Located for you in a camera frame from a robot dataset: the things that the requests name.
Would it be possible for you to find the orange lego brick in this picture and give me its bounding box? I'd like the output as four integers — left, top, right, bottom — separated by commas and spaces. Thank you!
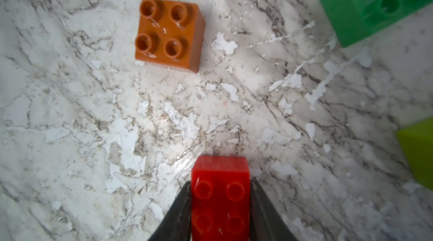
135, 0, 206, 73

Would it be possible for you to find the long red lego brick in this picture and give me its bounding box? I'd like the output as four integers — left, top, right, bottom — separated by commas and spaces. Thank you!
191, 155, 250, 241

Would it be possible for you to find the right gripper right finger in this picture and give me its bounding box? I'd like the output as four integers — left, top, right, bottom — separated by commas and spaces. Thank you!
249, 178, 298, 241

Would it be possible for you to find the lime green lego brick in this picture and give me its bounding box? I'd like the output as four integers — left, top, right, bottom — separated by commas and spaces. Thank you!
396, 117, 433, 190

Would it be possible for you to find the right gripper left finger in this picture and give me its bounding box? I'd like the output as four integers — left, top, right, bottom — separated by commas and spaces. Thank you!
148, 181, 192, 241

